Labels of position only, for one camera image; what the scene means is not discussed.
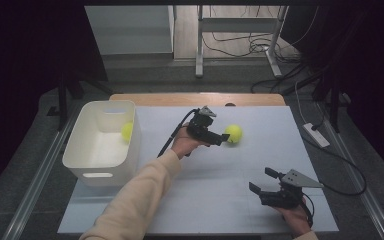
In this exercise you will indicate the white plastic bin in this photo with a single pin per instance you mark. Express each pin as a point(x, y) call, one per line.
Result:
point(103, 153)

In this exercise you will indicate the white cabinet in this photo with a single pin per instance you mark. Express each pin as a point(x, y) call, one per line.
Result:
point(130, 30)

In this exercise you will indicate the yellow tennis ball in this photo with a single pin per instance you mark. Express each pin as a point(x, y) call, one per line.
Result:
point(127, 132)
point(234, 133)

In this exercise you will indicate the person's right hand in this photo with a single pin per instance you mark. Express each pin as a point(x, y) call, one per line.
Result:
point(295, 218)

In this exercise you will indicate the wooden table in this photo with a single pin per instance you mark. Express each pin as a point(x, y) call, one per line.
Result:
point(166, 99)

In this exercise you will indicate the white board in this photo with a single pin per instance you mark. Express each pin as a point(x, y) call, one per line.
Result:
point(220, 173)

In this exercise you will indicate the white metal desk frame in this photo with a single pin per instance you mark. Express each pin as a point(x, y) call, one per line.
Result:
point(236, 25)

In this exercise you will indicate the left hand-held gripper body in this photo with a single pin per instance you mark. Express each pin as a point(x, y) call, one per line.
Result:
point(203, 128)

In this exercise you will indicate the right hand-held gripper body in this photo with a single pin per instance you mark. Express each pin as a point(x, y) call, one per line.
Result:
point(295, 181)

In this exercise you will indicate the metal floor rail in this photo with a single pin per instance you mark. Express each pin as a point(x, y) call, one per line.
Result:
point(356, 180)
point(36, 183)

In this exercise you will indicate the black stand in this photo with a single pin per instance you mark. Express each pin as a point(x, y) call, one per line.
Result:
point(62, 100)
point(334, 100)

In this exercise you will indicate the person's left hand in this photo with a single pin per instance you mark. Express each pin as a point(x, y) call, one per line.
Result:
point(183, 143)

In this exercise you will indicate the white power strip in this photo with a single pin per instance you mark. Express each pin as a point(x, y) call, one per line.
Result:
point(317, 136)

